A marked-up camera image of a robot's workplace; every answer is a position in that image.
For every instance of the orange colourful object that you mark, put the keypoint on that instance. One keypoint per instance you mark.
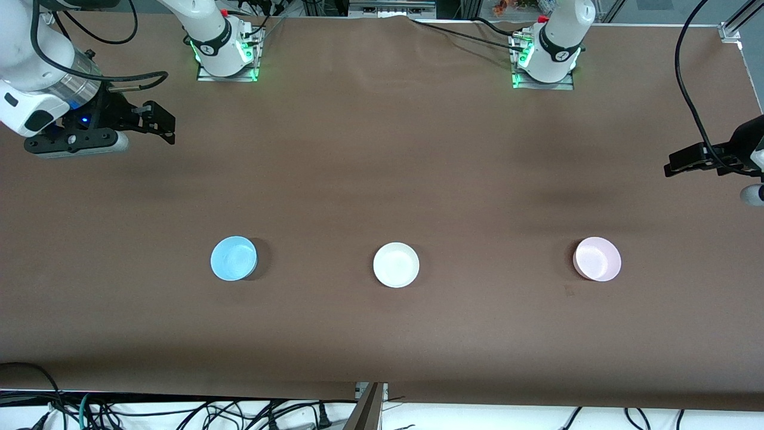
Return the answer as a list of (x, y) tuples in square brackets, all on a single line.
[(507, 6)]

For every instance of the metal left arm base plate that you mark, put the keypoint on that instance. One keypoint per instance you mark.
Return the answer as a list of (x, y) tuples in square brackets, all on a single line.
[(543, 85)]

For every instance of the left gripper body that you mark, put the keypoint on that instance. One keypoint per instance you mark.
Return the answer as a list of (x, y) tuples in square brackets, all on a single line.
[(742, 145)]

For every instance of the blue bowl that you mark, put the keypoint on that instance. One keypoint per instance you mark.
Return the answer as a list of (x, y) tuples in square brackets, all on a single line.
[(233, 258)]

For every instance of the pink bowl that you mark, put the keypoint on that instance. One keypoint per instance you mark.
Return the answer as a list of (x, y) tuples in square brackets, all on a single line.
[(597, 258)]

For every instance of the metal rack device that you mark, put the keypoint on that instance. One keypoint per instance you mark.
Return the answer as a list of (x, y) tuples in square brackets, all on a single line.
[(391, 7)]

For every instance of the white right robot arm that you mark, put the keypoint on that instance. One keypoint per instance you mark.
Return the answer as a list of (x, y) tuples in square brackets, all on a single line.
[(24, 48)]

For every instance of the white bowl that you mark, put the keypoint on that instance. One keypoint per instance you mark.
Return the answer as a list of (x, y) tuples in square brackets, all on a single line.
[(396, 264)]

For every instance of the aluminium frame profile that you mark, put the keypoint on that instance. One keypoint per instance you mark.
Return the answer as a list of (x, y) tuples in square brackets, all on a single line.
[(731, 30)]

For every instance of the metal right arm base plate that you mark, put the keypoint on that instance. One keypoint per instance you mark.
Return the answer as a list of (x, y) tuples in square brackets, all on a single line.
[(227, 77)]

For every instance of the metal frame post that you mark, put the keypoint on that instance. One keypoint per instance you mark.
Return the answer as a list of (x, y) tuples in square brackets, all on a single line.
[(367, 412)]

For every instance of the black power plug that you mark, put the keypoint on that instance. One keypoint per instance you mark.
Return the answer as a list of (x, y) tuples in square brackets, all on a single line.
[(323, 416)]

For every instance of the brown table cover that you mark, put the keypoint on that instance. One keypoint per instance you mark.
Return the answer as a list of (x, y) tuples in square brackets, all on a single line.
[(382, 149)]

